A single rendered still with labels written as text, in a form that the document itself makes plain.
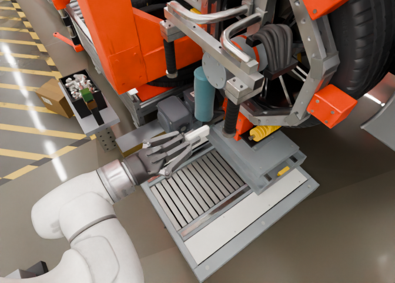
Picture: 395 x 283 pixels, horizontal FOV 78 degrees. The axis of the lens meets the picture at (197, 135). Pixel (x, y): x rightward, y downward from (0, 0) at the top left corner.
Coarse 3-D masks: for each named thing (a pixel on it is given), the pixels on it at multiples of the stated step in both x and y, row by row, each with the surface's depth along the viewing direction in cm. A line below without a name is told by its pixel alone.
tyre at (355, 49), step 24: (360, 0) 57; (384, 0) 61; (336, 24) 63; (360, 24) 59; (384, 24) 62; (336, 48) 65; (360, 48) 61; (384, 48) 66; (336, 72) 69; (360, 72) 64; (384, 72) 75; (360, 96) 80; (312, 120) 84
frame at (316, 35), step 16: (208, 0) 88; (304, 16) 60; (208, 32) 98; (304, 32) 62; (320, 32) 64; (320, 48) 61; (320, 64) 62; (336, 64) 63; (320, 80) 64; (224, 96) 109; (304, 96) 71; (256, 112) 99; (272, 112) 93; (288, 112) 86; (304, 112) 75
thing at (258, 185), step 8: (208, 136) 152; (216, 136) 151; (216, 144) 148; (224, 144) 147; (224, 152) 143; (232, 152) 144; (296, 152) 144; (232, 160) 139; (240, 160) 140; (288, 160) 138; (296, 160) 137; (240, 168) 135; (248, 168) 137; (280, 168) 137; (288, 168) 134; (240, 176) 140; (248, 176) 132; (256, 176) 134; (264, 176) 132; (272, 176) 134; (280, 176) 133; (248, 184) 137; (256, 184) 129; (264, 184) 132; (272, 184) 136; (256, 192) 132
